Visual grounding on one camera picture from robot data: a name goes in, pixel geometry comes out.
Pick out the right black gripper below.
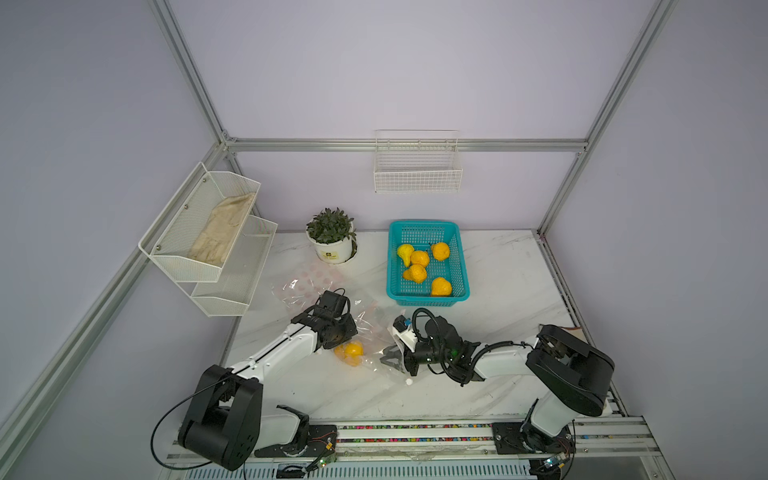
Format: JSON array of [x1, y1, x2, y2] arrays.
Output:
[[381, 337, 451, 374]]

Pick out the clear zip-top bag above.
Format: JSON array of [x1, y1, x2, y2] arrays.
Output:
[[272, 260, 346, 313], [348, 300, 414, 386]]

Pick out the yellow pear bag bottom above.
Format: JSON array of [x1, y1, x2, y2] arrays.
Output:
[[334, 341, 364, 367]]

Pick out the yellow pear bag top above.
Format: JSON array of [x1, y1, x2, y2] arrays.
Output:
[[402, 264, 428, 284]]

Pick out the orange yellow pear bag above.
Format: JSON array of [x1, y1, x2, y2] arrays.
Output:
[[431, 242, 451, 261]]

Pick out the bright yellow pear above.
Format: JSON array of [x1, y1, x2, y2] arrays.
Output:
[[396, 243, 415, 268]]

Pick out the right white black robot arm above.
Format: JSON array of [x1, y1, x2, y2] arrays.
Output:
[[381, 308, 615, 442]]

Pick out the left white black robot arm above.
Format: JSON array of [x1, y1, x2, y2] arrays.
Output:
[[177, 288, 358, 471]]

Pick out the potted green plant white pot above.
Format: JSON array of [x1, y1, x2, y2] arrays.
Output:
[[305, 208, 356, 265]]

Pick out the white mesh lower shelf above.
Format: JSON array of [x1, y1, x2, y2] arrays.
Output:
[[191, 215, 278, 317]]

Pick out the white mesh shelf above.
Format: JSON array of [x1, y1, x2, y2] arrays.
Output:
[[138, 163, 261, 283], [191, 215, 278, 317]]

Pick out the teal plastic basket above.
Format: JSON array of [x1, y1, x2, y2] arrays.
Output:
[[386, 220, 470, 307]]

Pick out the beige cloth in shelf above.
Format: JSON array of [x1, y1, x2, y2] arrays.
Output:
[[187, 193, 257, 267]]

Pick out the white mesh upper shelf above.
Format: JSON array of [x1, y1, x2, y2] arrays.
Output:
[[138, 163, 261, 283]]

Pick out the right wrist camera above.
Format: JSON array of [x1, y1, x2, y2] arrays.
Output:
[[389, 315, 419, 353]]

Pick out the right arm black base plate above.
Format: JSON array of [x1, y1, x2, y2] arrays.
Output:
[[491, 422, 575, 455]]

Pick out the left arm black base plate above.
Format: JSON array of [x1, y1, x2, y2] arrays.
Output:
[[253, 424, 338, 458]]

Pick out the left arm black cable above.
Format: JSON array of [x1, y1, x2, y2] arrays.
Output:
[[149, 377, 229, 471]]

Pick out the white wire wall basket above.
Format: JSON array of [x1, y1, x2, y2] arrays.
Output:
[[373, 129, 463, 194]]

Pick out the aluminium rail with coloured beads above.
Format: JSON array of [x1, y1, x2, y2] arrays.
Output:
[[164, 416, 661, 464]]

